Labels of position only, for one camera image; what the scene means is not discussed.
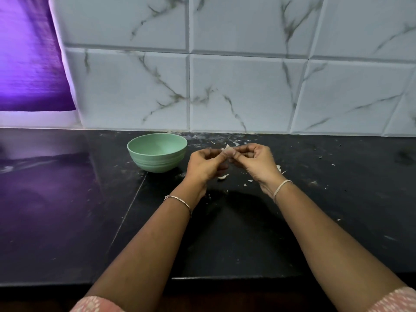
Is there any silver wrist bracelet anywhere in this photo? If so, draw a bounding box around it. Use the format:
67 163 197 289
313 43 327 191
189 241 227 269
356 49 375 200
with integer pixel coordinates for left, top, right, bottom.
163 194 193 215
272 179 293 204

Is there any silver right wrist bracelet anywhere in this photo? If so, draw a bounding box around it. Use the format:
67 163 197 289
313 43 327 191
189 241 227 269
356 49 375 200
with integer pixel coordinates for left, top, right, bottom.
272 179 293 204

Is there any purple cloth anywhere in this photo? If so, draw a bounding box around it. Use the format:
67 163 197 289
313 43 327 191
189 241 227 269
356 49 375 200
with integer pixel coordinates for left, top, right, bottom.
0 0 77 112

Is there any person's right hand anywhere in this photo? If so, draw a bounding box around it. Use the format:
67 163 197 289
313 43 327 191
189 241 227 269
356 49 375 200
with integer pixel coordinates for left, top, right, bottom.
229 142 287 198

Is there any silver left wrist bracelet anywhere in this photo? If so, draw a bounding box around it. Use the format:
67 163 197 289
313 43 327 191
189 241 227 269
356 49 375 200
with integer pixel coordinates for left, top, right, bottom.
163 194 193 215

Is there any pink patterned left sleeve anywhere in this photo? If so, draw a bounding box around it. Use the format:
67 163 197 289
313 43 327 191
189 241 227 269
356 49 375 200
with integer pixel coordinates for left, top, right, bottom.
69 295 125 312

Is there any person's left forearm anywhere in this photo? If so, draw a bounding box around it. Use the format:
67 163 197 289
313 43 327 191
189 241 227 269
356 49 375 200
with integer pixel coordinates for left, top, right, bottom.
84 185 205 306

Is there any pink patterned right sleeve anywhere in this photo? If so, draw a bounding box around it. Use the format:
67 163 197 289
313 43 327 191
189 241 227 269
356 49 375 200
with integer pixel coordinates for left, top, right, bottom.
367 286 416 312

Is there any mint green bowl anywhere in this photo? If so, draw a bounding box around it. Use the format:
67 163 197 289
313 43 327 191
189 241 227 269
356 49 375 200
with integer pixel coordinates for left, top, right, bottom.
127 132 189 175

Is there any pink patterned sleeve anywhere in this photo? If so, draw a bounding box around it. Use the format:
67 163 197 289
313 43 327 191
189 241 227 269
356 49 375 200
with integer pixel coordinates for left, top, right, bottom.
367 286 416 312
69 295 125 312

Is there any person's left hand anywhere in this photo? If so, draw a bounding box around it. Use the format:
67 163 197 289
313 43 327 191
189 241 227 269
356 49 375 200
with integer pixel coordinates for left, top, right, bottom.
185 147 230 192

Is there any person's right forearm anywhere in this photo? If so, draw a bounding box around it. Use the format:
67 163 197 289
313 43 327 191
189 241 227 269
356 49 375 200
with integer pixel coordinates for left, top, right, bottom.
272 184 407 309

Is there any white garlic bulb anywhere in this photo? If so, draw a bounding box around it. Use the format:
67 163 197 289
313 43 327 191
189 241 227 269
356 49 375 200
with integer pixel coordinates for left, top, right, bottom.
222 143 239 168

